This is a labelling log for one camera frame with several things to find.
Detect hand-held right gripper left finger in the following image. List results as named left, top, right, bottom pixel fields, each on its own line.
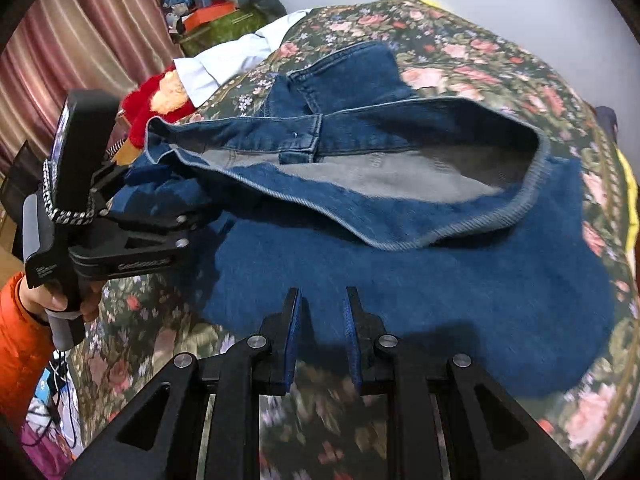
left=65, top=287, right=304, bottom=480

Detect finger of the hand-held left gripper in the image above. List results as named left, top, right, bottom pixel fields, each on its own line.
left=90, top=161, right=151, bottom=202
left=102, top=207, right=222, bottom=241

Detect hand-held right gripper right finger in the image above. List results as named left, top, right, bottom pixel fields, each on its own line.
left=344, top=286, right=587, bottom=480

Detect blue denim jacket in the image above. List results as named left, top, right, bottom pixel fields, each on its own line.
left=107, top=41, right=617, bottom=397

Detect person's left hand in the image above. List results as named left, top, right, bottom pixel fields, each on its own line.
left=17, top=275, right=104, bottom=324

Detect red plush toy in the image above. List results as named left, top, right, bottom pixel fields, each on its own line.
left=112, top=67, right=194, bottom=166

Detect striped pink curtain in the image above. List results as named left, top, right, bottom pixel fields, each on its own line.
left=0, top=0, right=184, bottom=177

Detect light blue shirt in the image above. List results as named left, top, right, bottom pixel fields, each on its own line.
left=173, top=9, right=306, bottom=106

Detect green box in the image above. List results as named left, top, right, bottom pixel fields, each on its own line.
left=177, top=7, right=266, bottom=59

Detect orange box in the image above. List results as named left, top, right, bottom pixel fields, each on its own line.
left=180, top=1, right=237, bottom=34

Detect pink cloth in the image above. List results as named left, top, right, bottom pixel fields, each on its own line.
left=22, top=419, right=77, bottom=477

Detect floral blanket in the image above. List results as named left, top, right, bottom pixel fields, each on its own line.
left=69, top=0, right=640, bottom=480

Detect yellow bed sheet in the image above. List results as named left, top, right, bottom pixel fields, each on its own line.
left=617, top=145, right=640, bottom=252

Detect braided cable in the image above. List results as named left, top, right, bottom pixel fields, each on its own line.
left=42, top=137, right=127, bottom=227

